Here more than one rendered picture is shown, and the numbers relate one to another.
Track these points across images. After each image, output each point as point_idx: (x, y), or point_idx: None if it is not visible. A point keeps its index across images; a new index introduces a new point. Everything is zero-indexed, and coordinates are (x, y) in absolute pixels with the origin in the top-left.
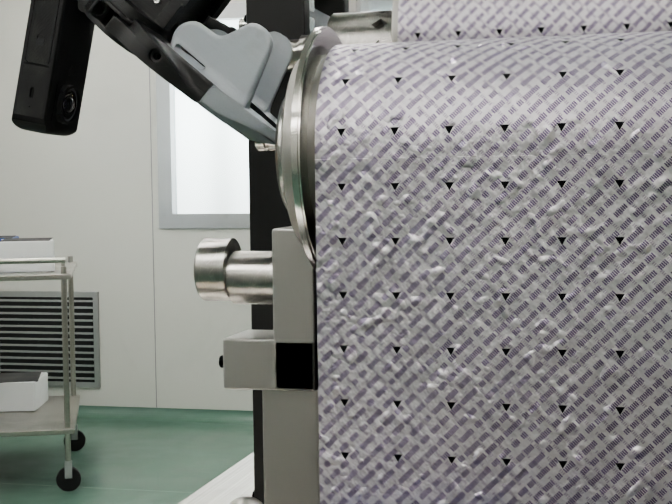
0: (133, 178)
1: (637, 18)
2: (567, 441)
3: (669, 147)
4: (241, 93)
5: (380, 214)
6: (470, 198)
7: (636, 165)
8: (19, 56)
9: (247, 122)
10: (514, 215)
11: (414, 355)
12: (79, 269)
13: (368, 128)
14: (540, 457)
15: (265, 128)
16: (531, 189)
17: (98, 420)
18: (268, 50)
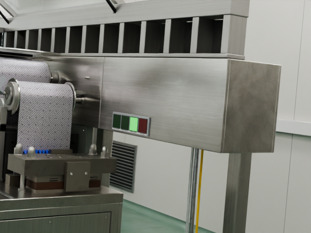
0: None
1: (35, 75)
2: (48, 136)
3: (62, 100)
4: (1, 86)
5: (28, 106)
6: (39, 105)
7: (59, 101)
8: None
9: (1, 90)
10: (44, 107)
11: (31, 125)
12: None
13: (27, 95)
14: (45, 138)
15: (3, 91)
16: (46, 104)
17: None
18: (5, 80)
